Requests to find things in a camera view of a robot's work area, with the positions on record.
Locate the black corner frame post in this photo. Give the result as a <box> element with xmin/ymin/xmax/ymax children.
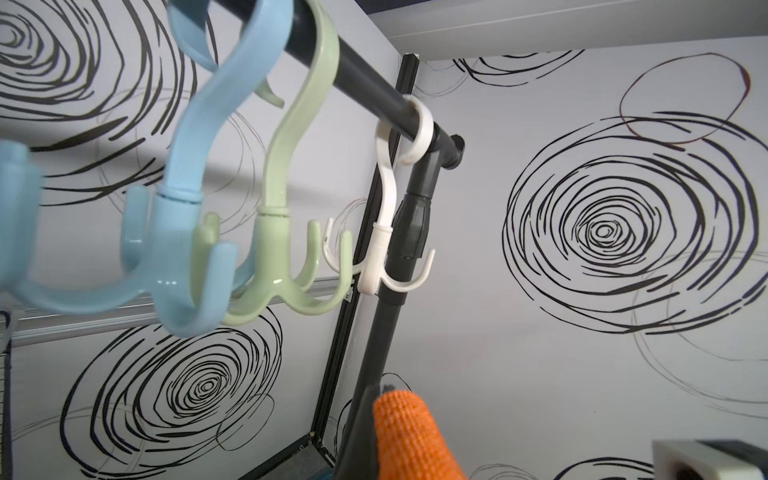
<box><xmin>308</xmin><ymin>52</ymin><xmax>421</xmax><ymax>463</ymax></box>

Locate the light blue swivel hook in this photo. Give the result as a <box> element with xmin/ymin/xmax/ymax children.
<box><xmin>6</xmin><ymin>1</ymin><xmax>294</xmax><ymax>338</ymax></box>

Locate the white swivel hook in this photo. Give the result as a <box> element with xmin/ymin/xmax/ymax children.
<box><xmin>352</xmin><ymin>95</ymin><xmax>436</xmax><ymax>295</ymax></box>

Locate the dark grey clothes rack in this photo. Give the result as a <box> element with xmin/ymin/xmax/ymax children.
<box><xmin>217</xmin><ymin>1</ymin><xmax>465</xmax><ymax>479</ymax></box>

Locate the light green swivel hook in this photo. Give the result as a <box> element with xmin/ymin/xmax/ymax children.
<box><xmin>222</xmin><ymin>1</ymin><xmax>353</xmax><ymax>326</ymax></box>

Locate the orange crescent shoulder bag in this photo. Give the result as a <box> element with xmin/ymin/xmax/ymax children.
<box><xmin>335</xmin><ymin>383</ymin><xmax>469</xmax><ymax>480</ymax></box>

